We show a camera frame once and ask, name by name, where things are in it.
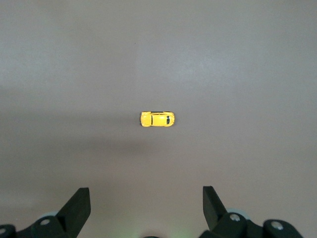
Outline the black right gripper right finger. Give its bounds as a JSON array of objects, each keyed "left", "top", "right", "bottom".
[{"left": 199, "top": 185, "right": 305, "bottom": 238}]

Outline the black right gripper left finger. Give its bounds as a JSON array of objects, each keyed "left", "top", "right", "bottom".
[{"left": 0, "top": 187, "right": 91, "bottom": 238}]

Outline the yellow beetle toy car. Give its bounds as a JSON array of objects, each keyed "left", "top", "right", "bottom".
[{"left": 140, "top": 111, "right": 175, "bottom": 128}]

